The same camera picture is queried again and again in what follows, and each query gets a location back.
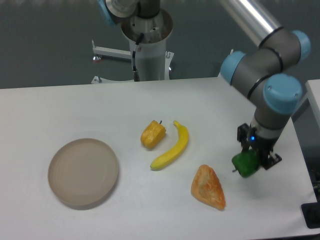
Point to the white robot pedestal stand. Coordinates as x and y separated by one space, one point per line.
147 37

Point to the black device at table edge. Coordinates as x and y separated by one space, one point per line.
311 214

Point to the yellow bell pepper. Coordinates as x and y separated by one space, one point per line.
152 134

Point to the green bell pepper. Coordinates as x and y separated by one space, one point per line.
246 163

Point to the white side table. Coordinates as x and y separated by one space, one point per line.
313 92

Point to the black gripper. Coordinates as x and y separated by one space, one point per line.
250 137

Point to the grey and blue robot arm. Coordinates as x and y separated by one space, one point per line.
259 77

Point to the yellow banana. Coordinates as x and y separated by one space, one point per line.
173 153

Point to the orange triangular pastry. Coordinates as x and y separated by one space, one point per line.
206 188

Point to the beige round plate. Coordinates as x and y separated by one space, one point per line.
83 173

